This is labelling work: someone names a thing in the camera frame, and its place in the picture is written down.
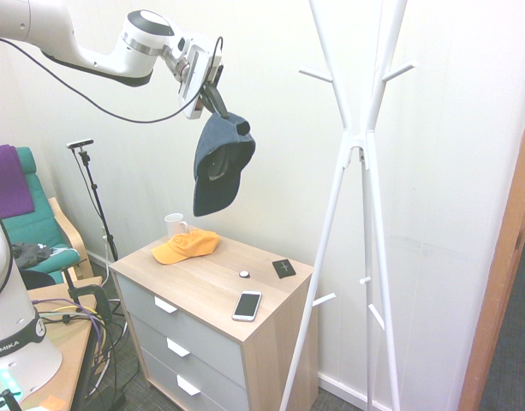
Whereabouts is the grey garment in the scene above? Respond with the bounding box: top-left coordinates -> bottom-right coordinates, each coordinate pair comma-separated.
10,241 -> 54,270

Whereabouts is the small black card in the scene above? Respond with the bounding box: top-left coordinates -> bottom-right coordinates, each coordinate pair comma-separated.
271,259 -> 298,281

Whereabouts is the wooden door frame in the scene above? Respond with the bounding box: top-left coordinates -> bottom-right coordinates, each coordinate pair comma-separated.
456,70 -> 525,411

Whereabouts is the green wooden armchair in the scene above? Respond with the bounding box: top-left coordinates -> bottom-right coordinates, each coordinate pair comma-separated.
0,146 -> 95,287

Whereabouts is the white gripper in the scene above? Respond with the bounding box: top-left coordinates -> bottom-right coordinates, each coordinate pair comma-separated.
176,36 -> 230,122

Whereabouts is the dark blue cap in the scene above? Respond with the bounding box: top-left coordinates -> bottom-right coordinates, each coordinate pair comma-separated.
192,111 -> 258,218

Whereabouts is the white mug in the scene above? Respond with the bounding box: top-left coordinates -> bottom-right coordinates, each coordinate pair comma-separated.
164,212 -> 191,238

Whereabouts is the white smartphone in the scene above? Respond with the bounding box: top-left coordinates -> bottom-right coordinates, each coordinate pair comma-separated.
231,290 -> 264,323

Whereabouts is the yellow cable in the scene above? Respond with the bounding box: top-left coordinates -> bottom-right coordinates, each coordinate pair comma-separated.
33,302 -> 109,378

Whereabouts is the purple cloth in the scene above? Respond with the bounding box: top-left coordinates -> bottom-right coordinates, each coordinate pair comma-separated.
0,144 -> 36,220

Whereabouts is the black table clamp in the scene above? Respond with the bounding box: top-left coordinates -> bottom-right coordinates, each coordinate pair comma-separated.
61,266 -> 114,329

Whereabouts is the black tripod stand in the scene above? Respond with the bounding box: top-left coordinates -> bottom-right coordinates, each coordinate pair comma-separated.
72,147 -> 120,263

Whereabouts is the light wood drawer chest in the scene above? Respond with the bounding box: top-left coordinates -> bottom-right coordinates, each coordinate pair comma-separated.
109,233 -> 320,411

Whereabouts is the white coat rack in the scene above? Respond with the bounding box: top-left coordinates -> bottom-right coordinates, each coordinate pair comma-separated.
278,0 -> 420,411

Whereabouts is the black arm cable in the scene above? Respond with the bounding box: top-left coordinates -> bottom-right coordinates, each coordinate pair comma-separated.
0,35 -> 225,125

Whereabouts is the purple cable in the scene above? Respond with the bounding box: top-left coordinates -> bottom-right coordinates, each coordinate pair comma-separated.
33,299 -> 117,365

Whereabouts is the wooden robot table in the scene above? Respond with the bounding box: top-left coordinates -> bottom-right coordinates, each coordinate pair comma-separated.
24,276 -> 105,411

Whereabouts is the yellow cap with smiley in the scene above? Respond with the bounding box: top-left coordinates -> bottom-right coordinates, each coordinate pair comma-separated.
151,228 -> 222,266

